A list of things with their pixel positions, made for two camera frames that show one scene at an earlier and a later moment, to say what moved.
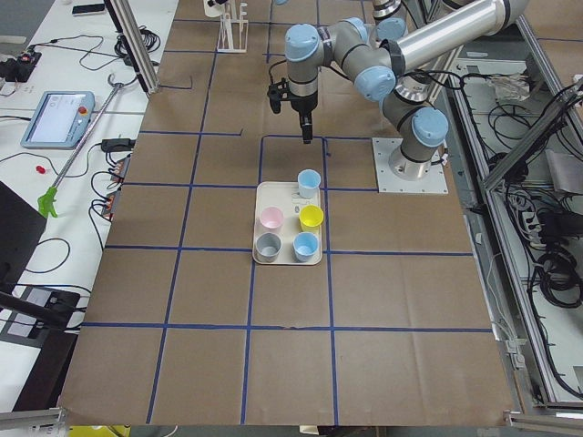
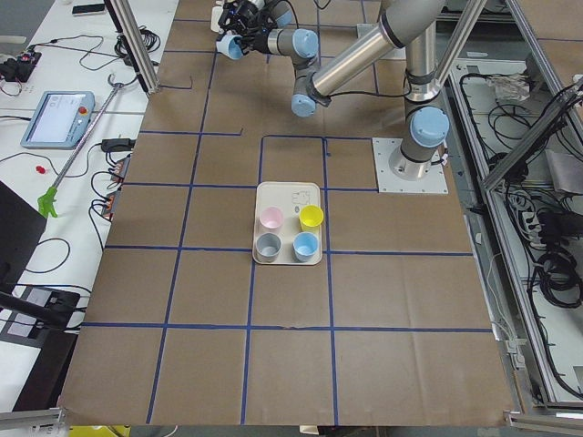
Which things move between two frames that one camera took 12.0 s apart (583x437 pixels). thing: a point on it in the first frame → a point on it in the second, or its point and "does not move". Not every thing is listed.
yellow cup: [311, 217] does not move
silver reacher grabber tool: [46, 204] does not move
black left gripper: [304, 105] → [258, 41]
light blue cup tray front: [305, 246] does not move
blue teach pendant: [60, 120] does not move
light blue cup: [309, 181] → [230, 46]
